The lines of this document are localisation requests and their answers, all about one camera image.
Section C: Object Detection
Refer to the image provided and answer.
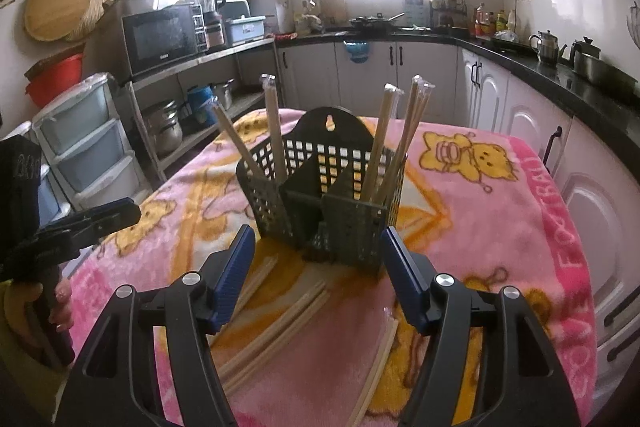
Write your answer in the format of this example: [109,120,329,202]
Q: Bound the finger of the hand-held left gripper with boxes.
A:
[47,199,143,253]

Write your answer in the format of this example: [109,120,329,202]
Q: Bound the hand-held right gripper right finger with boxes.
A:
[381,227,583,427]

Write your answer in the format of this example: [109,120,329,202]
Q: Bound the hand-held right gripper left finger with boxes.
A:
[54,224,257,427]

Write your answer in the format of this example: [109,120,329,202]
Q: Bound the pile of chopsticks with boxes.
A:
[219,254,402,427]

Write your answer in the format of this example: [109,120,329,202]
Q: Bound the dark green perforated utensil basket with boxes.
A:
[235,106,407,276]

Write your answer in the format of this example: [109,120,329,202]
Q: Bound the wooden chopstick pair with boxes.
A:
[212,101,267,182]
[259,74,289,184]
[387,81,437,205]
[359,84,404,204]
[380,75,424,202]

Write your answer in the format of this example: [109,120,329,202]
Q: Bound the person's left hand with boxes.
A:
[10,278,77,334]

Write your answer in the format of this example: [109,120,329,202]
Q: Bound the grey plastic drawer unit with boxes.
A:
[32,74,152,208]

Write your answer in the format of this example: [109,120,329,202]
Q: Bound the pink printed blanket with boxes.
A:
[66,108,599,427]

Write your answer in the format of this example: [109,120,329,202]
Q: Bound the large steel pot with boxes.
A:
[142,99,184,156]

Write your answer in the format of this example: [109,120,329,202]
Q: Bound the red plastic basin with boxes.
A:
[23,52,86,108]

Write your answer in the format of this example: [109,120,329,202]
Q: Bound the blue plastic bucket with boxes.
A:
[187,85,217,121]

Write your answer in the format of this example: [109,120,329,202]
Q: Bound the small steel pot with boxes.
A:
[212,79,236,111]

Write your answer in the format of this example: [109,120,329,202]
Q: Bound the round bamboo sieve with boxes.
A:
[23,0,109,44]

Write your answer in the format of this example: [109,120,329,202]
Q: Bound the black microwave oven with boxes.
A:
[121,3,207,78]

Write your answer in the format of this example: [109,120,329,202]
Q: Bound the black blender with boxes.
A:
[192,0,227,51]

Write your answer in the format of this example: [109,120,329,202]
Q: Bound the white dish container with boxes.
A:
[224,14,267,44]

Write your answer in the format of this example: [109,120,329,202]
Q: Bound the blue hanging pouch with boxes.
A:
[344,39,374,64]

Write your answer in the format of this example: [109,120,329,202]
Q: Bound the black kitchen countertop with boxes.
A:
[274,27,640,148]

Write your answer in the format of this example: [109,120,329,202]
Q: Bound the black frying pan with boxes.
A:
[348,12,406,31]

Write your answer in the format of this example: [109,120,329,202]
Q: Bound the white thermos jug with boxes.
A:
[272,0,296,34]

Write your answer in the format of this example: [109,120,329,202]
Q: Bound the steel kettle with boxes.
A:
[528,30,569,68]

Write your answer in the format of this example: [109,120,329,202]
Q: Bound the spice rack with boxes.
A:
[429,0,469,28]

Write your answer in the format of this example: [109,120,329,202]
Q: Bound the row of condiment bottles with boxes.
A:
[473,4,519,38]

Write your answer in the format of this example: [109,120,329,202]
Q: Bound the steel cooking pot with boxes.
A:
[569,37,640,91]

